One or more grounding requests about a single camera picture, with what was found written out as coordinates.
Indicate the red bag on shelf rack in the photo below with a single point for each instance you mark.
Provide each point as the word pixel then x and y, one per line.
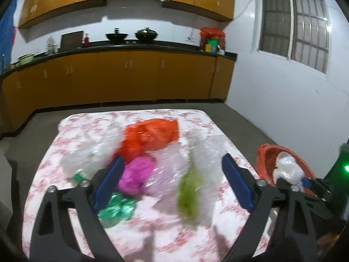
pixel 212 33

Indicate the magenta plastic bag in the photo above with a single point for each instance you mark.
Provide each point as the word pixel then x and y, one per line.
pixel 136 176

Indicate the red bottle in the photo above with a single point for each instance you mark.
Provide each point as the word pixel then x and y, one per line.
pixel 86 41

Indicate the dark wooden cutting board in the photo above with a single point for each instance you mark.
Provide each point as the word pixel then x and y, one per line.
pixel 71 40

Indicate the clear plastic bag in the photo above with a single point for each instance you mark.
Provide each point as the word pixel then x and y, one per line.
pixel 81 152
pixel 169 174

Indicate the pale green pot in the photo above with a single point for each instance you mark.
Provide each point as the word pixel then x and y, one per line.
pixel 26 59

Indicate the blue red hanging cloth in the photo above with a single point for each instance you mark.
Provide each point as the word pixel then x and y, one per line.
pixel 6 38

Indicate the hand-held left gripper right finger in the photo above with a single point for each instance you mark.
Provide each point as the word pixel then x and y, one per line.
pixel 237 181

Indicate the green foil wrapper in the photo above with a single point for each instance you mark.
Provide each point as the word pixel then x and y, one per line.
pixel 117 210

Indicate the black kitchen countertop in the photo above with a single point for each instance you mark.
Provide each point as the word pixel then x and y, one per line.
pixel 163 45

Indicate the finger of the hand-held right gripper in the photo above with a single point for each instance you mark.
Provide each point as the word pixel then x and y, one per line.
pixel 324 210
pixel 319 187

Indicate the white cup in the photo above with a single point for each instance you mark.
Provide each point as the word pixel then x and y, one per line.
pixel 221 51

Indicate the light green plastic bag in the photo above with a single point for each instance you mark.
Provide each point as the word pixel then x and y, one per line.
pixel 189 191

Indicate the black wok with lid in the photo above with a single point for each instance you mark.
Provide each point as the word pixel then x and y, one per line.
pixel 146 35

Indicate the floral pink white tablecloth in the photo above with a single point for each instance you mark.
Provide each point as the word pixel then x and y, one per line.
pixel 169 240

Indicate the small green white bottle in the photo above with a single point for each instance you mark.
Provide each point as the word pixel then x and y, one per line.
pixel 79 176

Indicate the orange plastic bag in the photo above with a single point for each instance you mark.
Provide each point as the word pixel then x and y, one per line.
pixel 147 136

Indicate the white plastic bag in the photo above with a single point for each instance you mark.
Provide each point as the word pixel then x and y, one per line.
pixel 287 167

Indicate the barred window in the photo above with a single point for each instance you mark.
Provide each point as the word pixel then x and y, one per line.
pixel 294 24

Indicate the clear plastic bottle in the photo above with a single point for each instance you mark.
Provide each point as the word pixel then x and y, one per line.
pixel 51 47

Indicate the orange plastic basin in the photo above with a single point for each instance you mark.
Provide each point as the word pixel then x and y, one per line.
pixel 265 161

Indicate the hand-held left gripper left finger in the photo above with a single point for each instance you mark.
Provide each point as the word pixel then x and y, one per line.
pixel 109 180

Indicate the yellow canister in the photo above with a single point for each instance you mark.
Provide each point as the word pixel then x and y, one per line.
pixel 207 48

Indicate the black open wok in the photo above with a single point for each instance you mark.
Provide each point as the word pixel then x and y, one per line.
pixel 116 36

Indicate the green canister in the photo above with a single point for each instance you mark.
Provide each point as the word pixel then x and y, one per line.
pixel 212 45

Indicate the orange lower kitchen cabinets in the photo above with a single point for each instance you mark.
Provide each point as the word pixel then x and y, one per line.
pixel 122 79

